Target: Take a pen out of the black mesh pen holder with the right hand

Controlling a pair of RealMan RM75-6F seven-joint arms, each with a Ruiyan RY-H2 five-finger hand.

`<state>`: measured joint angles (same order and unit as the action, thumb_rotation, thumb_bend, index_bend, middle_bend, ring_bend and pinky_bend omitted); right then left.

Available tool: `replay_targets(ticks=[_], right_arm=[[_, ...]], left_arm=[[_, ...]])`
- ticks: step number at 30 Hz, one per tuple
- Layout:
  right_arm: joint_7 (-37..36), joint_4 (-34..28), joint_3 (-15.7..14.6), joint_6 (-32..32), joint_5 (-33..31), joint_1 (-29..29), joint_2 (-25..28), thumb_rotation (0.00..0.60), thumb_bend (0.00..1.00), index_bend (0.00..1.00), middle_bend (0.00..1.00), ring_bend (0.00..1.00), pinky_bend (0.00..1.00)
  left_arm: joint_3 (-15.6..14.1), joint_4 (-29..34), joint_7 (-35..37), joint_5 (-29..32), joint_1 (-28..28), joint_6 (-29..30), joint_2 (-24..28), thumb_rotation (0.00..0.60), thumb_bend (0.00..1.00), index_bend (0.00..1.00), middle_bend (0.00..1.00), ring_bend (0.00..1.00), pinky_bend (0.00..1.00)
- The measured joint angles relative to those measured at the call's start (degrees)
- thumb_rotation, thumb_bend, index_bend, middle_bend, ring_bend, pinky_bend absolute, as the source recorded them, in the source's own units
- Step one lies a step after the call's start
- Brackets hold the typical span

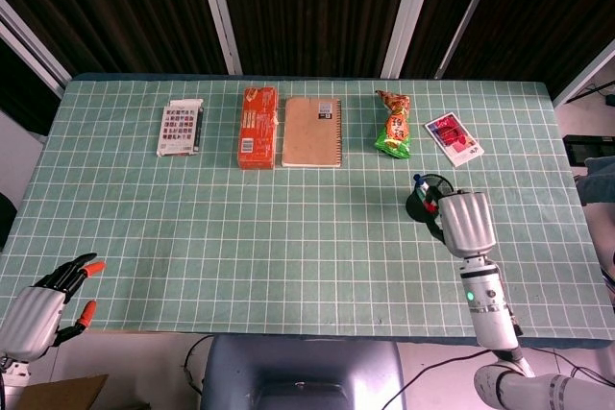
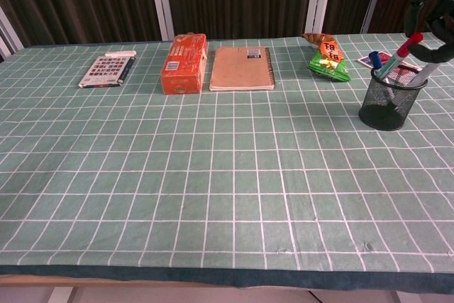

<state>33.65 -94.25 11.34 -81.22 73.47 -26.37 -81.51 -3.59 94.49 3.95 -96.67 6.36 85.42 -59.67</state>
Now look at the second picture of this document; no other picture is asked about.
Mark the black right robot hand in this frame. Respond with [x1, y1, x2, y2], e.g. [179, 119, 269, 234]
[404, 0, 454, 65]

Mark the red capped marker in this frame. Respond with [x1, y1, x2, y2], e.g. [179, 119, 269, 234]
[375, 32, 424, 80]

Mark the white grey capped marker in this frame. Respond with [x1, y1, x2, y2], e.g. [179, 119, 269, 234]
[409, 61, 445, 88]

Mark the blue capped marker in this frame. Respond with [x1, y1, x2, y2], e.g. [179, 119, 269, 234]
[367, 51, 384, 71]

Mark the black mesh pen holder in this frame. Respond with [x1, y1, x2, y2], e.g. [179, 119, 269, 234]
[358, 67, 429, 131]

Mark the red blue printed card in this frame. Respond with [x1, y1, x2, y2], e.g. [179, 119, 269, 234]
[356, 50, 423, 83]

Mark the green orange snack bag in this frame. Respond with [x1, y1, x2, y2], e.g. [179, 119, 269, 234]
[301, 32, 351, 83]

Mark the kraft spiral notebook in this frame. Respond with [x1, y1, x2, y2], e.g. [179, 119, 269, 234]
[209, 46, 277, 92]

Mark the orange cardboard box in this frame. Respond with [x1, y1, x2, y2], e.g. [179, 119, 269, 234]
[160, 33, 209, 96]

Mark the green white-grid tablecloth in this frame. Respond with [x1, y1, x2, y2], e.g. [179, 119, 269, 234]
[0, 32, 454, 292]

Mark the flat colour pencil box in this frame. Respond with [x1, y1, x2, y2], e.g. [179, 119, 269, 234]
[78, 55, 136, 89]

